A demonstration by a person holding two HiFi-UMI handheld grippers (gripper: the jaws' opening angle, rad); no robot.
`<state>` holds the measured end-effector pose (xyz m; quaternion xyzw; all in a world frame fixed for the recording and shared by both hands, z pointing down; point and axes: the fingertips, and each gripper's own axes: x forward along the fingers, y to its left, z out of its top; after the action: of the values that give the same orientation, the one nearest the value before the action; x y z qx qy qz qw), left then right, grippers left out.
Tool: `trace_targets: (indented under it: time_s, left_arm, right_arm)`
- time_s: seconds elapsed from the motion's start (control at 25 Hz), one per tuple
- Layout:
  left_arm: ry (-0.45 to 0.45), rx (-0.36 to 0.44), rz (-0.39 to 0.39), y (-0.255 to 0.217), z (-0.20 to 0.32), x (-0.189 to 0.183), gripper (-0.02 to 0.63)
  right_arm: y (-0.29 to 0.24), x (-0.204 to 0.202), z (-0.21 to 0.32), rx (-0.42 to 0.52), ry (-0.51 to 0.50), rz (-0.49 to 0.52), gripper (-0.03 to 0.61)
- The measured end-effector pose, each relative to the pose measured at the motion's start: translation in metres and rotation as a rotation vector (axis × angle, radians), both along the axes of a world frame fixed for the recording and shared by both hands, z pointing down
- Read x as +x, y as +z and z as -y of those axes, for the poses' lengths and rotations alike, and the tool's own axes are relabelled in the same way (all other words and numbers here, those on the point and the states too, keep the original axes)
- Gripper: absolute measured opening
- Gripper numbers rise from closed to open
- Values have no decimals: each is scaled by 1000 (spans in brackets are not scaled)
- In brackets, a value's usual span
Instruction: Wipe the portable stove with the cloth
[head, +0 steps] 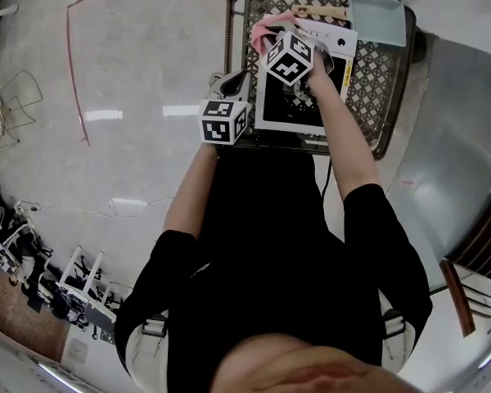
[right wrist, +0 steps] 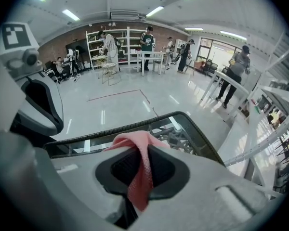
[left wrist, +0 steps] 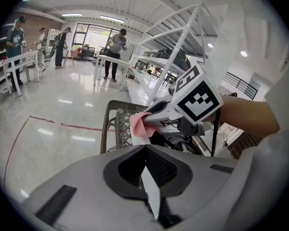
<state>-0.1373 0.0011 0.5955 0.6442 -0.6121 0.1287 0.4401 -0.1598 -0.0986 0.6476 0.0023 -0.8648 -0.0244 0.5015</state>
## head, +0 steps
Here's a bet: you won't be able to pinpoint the wire frame chair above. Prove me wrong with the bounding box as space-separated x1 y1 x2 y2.
0 67 45 156

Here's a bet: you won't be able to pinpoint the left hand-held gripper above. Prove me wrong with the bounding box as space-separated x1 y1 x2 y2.
198 70 255 147

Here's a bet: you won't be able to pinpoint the person's white harness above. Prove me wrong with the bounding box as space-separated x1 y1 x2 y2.
122 291 417 388

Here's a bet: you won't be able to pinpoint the pale blue rectangular tray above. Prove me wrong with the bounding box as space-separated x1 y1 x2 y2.
346 0 408 49

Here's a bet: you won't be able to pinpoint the person's black trousers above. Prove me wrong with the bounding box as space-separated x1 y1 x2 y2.
195 144 345 246

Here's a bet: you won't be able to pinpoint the white portable gas stove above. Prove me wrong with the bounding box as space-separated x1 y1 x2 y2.
253 12 360 138

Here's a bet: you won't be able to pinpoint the person's black shirt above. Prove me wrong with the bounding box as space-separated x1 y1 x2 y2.
113 182 434 393

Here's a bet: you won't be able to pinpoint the white table frame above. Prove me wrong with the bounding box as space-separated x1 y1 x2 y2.
54 245 120 336

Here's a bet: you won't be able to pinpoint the pink cloth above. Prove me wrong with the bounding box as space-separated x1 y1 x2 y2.
250 9 303 56

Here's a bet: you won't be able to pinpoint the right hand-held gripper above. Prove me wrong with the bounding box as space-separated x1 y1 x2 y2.
259 22 336 88

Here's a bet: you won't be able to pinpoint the person's chin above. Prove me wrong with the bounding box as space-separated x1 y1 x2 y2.
214 332 426 393

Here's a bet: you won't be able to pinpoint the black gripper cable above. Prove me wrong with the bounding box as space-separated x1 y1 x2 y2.
320 156 333 199

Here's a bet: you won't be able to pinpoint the person's right forearm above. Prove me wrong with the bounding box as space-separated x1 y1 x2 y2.
305 61 382 203

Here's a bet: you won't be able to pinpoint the person's left forearm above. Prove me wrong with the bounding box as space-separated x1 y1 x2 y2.
162 140 221 242

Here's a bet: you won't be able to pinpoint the black round stand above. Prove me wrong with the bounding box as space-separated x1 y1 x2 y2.
410 29 430 64

